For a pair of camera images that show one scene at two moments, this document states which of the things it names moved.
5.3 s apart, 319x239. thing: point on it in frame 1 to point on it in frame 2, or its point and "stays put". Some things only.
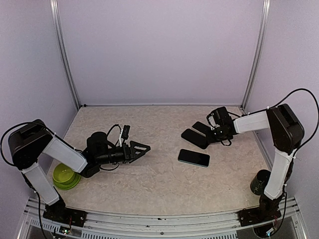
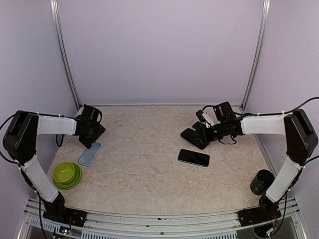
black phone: [194, 158] stays put
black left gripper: [129, 153] to [99, 129]
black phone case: [196, 138] stays put
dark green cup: [258, 181] stays put
